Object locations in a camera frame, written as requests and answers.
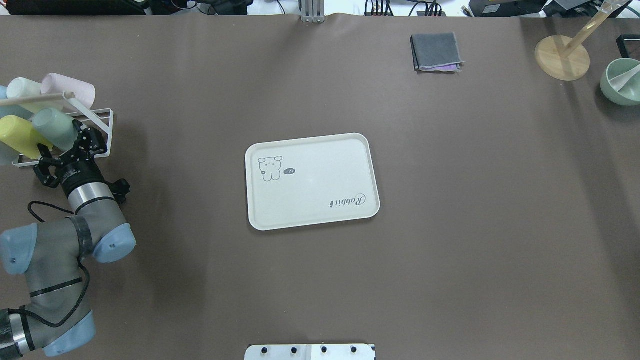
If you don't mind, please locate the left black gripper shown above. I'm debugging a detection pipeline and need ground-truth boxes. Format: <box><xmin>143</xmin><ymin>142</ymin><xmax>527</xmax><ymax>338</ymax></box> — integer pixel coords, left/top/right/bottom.
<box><xmin>32</xmin><ymin>127</ymin><xmax>108</xmax><ymax>190</ymax></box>

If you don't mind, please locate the green cup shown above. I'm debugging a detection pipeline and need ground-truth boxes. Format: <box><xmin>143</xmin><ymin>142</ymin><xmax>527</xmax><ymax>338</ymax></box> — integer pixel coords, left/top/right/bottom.
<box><xmin>31</xmin><ymin>107</ymin><xmax>79</xmax><ymax>152</ymax></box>

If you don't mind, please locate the cream rabbit tray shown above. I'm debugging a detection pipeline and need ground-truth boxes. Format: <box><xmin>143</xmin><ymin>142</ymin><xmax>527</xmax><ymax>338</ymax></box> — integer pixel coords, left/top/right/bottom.
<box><xmin>245</xmin><ymin>133</ymin><xmax>381</xmax><ymax>231</ymax></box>

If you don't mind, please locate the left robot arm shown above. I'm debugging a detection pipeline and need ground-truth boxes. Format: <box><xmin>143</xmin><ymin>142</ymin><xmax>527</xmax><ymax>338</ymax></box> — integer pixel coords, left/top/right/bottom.
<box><xmin>1</xmin><ymin>127</ymin><xmax>137</xmax><ymax>360</ymax></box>

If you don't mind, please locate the yellow cup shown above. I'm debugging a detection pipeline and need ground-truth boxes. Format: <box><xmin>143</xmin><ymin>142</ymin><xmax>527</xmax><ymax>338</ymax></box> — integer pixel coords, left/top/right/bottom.
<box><xmin>0</xmin><ymin>115</ymin><xmax>54</xmax><ymax>160</ymax></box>

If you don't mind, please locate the grey-blue cup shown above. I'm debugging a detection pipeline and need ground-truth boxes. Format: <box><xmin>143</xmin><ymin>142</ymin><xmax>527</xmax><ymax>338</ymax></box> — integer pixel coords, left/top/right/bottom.
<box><xmin>0</xmin><ymin>141</ymin><xmax>20</xmax><ymax>167</ymax></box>

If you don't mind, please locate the pink cup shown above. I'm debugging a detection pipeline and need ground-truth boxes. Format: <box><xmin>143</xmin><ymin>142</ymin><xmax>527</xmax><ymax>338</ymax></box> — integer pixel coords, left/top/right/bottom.
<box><xmin>39</xmin><ymin>73</ymin><xmax>96</xmax><ymax>109</ymax></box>

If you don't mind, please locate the cream white cup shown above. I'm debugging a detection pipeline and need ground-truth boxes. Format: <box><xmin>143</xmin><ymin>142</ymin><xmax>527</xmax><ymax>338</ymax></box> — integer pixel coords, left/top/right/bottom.
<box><xmin>6</xmin><ymin>77</ymin><xmax>64</xmax><ymax>115</ymax></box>

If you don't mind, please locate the grey folded cloth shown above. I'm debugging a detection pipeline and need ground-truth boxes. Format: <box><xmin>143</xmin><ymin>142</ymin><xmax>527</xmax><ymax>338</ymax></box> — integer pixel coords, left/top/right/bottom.
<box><xmin>410</xmin><ymin>32</ymin><xmax>464</xmax><ymax>73</ymax></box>

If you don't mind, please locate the purple cloth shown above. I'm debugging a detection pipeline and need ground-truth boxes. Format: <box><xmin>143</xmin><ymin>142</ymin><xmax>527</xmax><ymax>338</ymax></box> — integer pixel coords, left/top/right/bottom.
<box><xmin>438</xmin><ymin>64</ymin><xmax>460</xmax><ymax>73</ymax></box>

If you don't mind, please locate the wooden stand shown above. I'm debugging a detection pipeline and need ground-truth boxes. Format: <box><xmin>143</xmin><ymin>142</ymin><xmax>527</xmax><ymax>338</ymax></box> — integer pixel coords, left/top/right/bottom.
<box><xmin>534</xmin><ymin>0</ymin><xmax>629</xmax><ymax>81</ymax></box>

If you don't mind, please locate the green bowl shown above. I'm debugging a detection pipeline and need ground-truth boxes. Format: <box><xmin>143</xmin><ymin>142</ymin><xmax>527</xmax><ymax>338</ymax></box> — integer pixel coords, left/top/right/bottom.
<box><xmin>599</xmin><ymin>58</ymin><xmax>640</xmax><ymax>106</ymax></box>

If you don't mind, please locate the white wire cup rack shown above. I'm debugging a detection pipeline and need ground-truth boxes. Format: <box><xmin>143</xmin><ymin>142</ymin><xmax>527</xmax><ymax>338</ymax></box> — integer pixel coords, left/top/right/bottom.
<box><xmin>1</xmin><ymin>91</ymin><xmax>115</xmax><ymax>167</ymax></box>

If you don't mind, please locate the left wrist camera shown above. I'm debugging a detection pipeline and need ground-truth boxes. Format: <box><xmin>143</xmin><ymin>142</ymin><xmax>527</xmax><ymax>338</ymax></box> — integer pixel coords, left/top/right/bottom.
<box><xmin>106</xmin><ymin>178</ymin><xmax>131</xmax><ymax>205</ymax></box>

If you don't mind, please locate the aluminium frame post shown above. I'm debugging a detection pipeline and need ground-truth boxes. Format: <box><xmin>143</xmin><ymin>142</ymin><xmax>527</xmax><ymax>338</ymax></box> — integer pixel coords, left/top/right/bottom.
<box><xmin>298</xmin><ymin>0</ymin><xmax>325</xmax><ymax>24</ymax></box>

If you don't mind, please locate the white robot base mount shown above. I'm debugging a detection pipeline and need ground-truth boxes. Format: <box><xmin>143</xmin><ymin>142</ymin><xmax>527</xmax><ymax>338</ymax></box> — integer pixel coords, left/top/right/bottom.
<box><xmin>244</xmin><ymin>343</ymin><xmax>377</xmax><ymax>360</ymax></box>

